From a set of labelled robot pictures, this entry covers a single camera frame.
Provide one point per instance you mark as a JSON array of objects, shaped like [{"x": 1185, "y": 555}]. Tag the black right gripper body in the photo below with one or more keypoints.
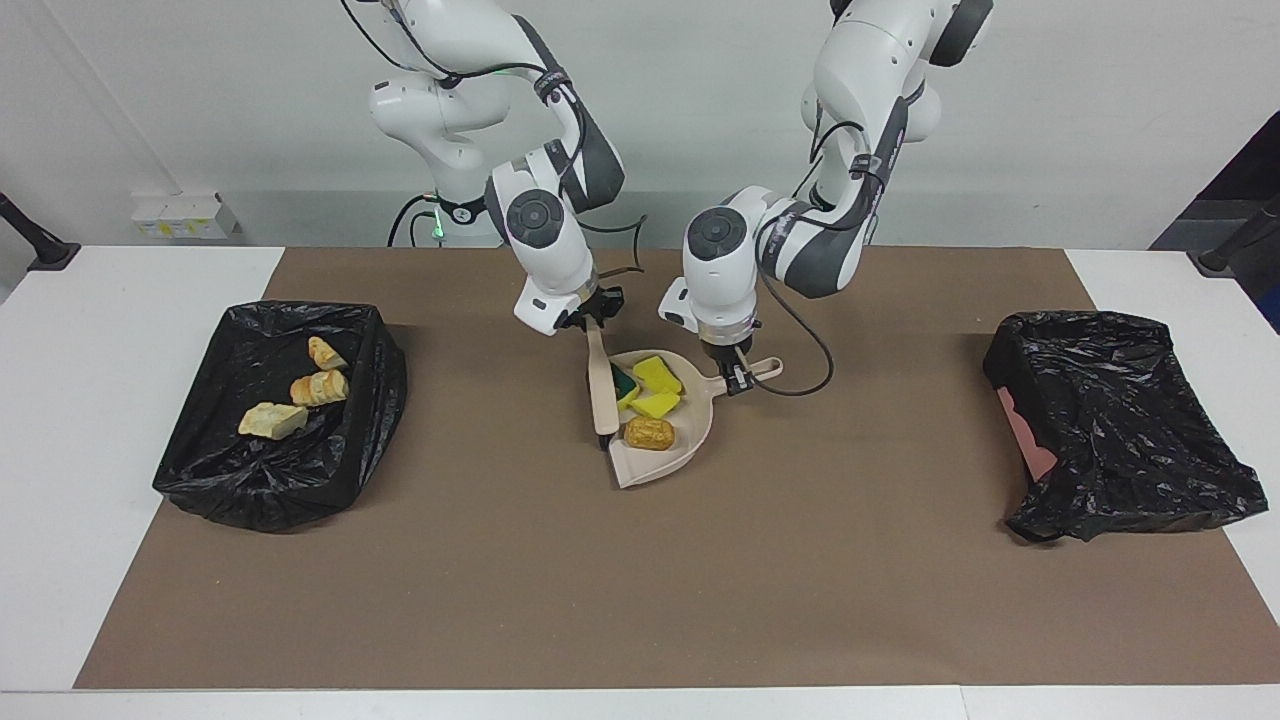
[{"x": 575, "y": 312}]

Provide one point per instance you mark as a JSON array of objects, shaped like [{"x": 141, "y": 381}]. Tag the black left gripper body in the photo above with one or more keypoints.
[{"x": 722, "y": 355}]

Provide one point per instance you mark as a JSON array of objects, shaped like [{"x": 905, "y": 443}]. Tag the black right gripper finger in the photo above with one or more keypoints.
[
  {"x": 589, "y": 325},
  {"x": 610, "y": 315}
]

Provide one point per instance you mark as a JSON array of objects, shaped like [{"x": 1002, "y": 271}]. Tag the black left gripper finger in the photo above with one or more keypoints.
[
  {"x": 734, "y": 382},
  {"x": 749, "y": 375}
]

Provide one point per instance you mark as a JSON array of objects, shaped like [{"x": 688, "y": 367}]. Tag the plain yellow sponge piece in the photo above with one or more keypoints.
[{"x": 658, "y": 373}]

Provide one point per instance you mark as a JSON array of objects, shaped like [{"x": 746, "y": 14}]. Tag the beige hand brush black bristles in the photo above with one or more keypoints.
[{"x": 603, "y": 400}]

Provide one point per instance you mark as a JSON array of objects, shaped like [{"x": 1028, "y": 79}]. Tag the green-topped yellow sponge piece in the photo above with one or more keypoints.
[{"x": 655, "y": 405}]

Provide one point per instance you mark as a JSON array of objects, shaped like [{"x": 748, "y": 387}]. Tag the brown peanut-shaped bread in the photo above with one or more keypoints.
[{"x": 650, "y": 434}]

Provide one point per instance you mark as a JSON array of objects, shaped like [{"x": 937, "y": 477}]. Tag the beige plastic dustpan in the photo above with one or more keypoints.
[{"x": 650, "y": 467}]

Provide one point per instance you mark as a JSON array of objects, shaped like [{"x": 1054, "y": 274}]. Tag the striped croissant roll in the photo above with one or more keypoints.
[
  {"x": 325, "y": 354},
  {"x": 320, "y": 388}
]

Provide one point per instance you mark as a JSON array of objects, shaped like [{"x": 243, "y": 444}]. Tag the pale bread chunk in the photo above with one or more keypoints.
[{"x": 272, "y": 421}]

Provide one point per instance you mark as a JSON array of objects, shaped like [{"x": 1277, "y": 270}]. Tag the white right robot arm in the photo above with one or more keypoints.
[{"x": 540, "y": 220}]

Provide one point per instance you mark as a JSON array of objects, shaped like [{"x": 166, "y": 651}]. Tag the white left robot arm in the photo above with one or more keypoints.
[{"x": 720, "y": 260}]

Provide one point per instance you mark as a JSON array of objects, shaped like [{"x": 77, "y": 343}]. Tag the pink plastic bin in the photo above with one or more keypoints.
[{"x": 1030, "y": 450}]

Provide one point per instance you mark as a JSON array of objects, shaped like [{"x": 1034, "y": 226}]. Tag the black plastic trash bag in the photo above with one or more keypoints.
[
  {"x": 1120, "y": 430},
  {"x": 280, "y": 480}
]

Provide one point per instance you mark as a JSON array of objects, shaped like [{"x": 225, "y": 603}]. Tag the large brown table mat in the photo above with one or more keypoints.
[{"x": 640, "y": 620}]

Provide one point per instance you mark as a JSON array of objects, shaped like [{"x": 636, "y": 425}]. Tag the black stand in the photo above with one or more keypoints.
[
  {"x": 1235, "y": 250},
  {"x": 35, "y": 245}
]

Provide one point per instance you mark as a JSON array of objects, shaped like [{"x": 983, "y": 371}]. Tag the dark partition panel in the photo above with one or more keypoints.
[{"x": 1240, "y": 190}]

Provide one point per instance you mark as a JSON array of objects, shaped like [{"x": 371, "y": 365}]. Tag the white wall socket box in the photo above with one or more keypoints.
[{"x": 185, "y": 217}]

